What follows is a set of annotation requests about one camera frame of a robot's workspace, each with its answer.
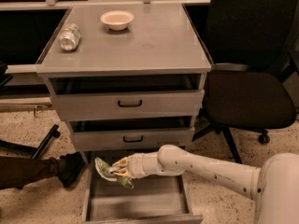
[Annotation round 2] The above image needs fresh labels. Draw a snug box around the green jalapeno chip bag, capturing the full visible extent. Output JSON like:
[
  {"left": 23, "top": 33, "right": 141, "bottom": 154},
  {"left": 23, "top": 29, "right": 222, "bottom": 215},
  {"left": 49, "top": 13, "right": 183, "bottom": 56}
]
[{"left": 94, "top": 157, "right": 134, "bottom": 189}]

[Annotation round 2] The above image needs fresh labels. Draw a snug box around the top grey drawer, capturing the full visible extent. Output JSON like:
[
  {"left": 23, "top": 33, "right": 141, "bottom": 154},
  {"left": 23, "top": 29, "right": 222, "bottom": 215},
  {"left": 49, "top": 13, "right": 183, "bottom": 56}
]
[{"left": 51, "top": 91, "right": 204, "bottom": 121}]

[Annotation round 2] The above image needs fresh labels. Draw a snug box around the crushed silver can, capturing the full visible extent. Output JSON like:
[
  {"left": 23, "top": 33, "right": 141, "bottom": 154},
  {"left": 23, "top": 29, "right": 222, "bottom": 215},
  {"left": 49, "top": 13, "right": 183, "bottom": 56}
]
[{"left": 58, "top": 23, "right": 81, "bottom": 51}]

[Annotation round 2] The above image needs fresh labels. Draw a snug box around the black chair base left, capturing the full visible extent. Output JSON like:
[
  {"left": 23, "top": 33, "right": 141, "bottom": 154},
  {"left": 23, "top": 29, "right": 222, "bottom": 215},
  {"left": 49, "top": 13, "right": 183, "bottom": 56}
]
[{"left": 0, "top": 125, "right": 61, "bottom": 160}]

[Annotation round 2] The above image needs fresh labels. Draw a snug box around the middle grey drawer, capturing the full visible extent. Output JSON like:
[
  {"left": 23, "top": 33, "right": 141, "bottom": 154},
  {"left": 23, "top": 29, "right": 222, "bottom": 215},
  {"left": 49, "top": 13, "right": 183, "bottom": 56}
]
[{"left": 71, "top": 128, "right": 194, "bottom": 151}]

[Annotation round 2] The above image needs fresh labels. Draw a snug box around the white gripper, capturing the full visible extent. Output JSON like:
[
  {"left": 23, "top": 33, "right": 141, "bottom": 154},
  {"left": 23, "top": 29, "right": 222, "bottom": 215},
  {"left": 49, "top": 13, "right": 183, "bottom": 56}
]
[{"left": 109, "top": 153, "right": 144, "bottom": 178}]

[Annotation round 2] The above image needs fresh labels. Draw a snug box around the grey drawer cabinet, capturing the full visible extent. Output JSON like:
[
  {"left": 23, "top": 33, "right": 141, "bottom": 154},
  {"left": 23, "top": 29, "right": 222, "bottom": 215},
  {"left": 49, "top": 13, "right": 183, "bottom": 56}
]
[{"left": 35, "top": 3, "right": 213, "bottom": 161}]

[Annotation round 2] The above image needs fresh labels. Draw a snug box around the person's black shoe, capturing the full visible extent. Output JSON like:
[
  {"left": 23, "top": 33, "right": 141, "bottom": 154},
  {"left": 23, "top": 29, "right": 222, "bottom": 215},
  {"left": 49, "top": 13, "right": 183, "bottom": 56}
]
[{"left": 58, "top": 152, "right": 84, "bottom": 188}]

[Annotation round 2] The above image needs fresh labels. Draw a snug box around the open bottom grey drawer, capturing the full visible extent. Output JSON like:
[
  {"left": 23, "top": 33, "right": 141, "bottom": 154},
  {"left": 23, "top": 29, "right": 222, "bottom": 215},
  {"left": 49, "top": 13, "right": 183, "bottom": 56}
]
[{"left": 82, "top": 162, "right": 203, "bottom": 224}]

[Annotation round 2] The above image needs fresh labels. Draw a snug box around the black office chair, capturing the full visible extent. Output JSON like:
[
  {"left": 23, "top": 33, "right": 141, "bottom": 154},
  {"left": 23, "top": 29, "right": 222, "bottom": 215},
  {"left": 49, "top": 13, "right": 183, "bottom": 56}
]
[{"left": 193, "top": 0, "right": 298, "bottom": 163}]

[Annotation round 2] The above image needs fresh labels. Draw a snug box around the white paper bowl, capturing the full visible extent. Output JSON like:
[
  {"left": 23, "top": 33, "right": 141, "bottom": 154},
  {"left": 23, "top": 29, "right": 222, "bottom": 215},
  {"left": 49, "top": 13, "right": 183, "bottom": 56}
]
[{"left": 100, "top": 10, "right": 135, "bottom": 31}]

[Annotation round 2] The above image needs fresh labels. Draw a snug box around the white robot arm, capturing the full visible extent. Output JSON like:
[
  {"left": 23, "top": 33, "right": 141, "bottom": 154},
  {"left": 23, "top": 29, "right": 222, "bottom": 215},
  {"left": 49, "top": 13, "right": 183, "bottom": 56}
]
[{"left": 109, "top": 145, "right": 299, "bottom": 224}]

